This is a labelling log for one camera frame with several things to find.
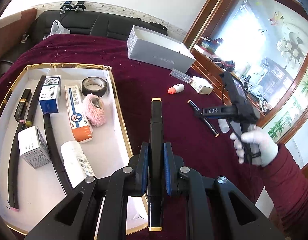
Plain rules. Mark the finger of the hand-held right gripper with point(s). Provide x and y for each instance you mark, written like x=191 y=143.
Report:
x=216 y=110

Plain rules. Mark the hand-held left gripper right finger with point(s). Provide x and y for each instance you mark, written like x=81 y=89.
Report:
x=168 y=170

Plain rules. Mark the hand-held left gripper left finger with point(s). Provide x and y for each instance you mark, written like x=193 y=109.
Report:
x=144 y=165

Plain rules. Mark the black marker tan caps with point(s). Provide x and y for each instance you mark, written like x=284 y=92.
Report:
x=155 y=120
x=210 y=127

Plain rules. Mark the gold-edged white cardboard box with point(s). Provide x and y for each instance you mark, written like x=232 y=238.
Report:
x=114 y=120

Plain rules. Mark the long white ointment box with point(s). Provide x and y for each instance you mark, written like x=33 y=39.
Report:
x=76 y=110

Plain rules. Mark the black marker olive cap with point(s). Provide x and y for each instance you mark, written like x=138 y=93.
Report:
x=36 y=95

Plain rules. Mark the person's right forearm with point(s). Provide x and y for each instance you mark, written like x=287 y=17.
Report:
x=291 y=187

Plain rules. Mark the person's right hand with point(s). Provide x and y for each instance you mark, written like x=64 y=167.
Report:
x=266 y=142

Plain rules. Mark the small translucent white bottle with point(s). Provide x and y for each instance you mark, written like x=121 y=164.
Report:
x=223 y=125

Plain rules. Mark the small white carton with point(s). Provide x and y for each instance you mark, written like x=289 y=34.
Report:
x=201 y=85

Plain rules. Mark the red-capped white bottle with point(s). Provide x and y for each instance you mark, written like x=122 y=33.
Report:
x=176 y=88

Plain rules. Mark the maroon velvet cloth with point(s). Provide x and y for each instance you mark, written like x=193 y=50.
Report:
x=169 y=117

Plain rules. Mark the small clear barcode packet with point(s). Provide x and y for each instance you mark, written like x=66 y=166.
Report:
x=180 y=75

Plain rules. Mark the white plastic bottle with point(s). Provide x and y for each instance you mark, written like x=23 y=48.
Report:
x=76 y=162

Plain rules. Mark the pink fluffy hair roller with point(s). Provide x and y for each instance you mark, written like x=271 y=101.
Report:
x=94 y=115

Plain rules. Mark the grey shoe box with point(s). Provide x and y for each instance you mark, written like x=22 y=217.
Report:
x=156 y=52

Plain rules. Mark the black tape roll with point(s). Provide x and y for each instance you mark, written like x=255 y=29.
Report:
x=94 y=93

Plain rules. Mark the wooden framed glass cabinet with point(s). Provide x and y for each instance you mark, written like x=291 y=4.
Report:
x=205 y=15

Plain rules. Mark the long black strip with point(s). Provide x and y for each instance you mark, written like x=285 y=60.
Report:
x=52 y=150
x=14 y=175

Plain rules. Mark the blue white medicine box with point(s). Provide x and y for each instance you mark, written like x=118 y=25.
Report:
x=50 y=105

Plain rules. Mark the white grey small box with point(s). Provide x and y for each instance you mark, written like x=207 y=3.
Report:
x=31 y=142

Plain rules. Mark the black gold rectangular tube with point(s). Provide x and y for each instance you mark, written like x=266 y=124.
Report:
x=22 y=105

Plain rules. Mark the black leather sofa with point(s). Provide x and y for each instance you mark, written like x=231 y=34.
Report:
x=94 y=23

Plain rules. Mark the white plastic bag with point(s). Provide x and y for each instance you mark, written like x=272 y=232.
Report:
x=56 y=28

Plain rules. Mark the black device on stand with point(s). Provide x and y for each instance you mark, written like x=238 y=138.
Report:
x=65 y=6
x=79 y=5

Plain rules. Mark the small black white item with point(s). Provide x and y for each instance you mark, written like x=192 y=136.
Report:
x=24 y=38

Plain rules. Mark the maroon upholstered armchair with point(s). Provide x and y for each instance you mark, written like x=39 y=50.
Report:
x=11 y=37

